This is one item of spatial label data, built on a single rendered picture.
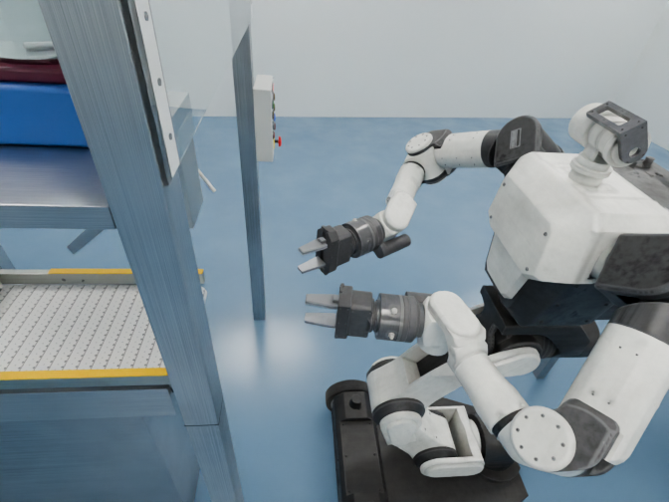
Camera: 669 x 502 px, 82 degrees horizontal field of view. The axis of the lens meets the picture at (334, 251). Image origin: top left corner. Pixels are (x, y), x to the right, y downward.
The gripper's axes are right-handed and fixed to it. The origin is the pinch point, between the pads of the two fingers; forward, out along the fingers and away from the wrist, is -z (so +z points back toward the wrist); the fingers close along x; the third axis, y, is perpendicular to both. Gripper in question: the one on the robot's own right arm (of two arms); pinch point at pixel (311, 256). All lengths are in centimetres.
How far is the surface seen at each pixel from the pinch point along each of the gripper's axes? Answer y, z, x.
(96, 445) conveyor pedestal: 11, -54, 44
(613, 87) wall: 135, 546, 62
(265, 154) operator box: 65, 23, 8
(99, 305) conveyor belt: 22.3, -41.6, 12.2
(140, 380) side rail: -3.3, -39.4, 10.2
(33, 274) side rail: 36, -51, 9
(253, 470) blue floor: 5, -18, 101
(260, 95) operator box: 65, 23, -13
